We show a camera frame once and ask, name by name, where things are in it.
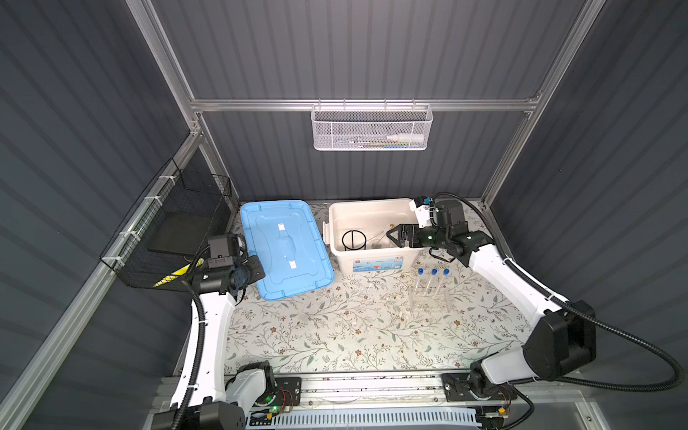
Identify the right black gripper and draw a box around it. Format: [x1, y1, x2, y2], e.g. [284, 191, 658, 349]
[387, 224, 448, 250]

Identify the blue capped test tube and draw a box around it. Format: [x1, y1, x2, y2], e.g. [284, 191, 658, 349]
[435, 269, 451, 297]
[424, 268, 438, 296]
[410, 268, 426, 301]

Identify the blue plastic lid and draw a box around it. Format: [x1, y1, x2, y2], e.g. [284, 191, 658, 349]
[240, 200, 334, 301]

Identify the white plastic storage bin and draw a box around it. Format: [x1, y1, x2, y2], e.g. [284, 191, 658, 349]
[322, 198, 421, 275]

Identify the black wire ring stand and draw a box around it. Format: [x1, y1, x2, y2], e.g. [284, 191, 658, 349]
[341, 229, 367, 251]

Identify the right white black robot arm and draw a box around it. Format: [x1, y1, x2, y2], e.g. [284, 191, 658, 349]
[386, 193, 685, 400]

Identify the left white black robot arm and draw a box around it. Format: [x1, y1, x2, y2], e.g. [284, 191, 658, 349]
[152, 233, 277, 429]

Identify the clear test tube rack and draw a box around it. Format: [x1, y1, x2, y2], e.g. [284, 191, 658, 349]
[408, 285, 452, 315]

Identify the white bottle in basket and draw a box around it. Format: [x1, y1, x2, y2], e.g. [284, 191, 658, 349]
[385, 134, 426, 145]

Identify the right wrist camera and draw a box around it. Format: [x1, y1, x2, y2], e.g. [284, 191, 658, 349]
[410, 196, 436, 229]

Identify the black wire basket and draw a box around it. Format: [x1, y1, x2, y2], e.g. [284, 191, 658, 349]
[100, 159, 235, 291]

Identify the white wire mesh basket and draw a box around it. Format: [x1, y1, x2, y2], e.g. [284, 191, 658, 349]
[310, 102, 434, 152]

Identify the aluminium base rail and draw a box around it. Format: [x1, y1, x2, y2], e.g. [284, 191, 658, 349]
[155, 370, 592, 415]

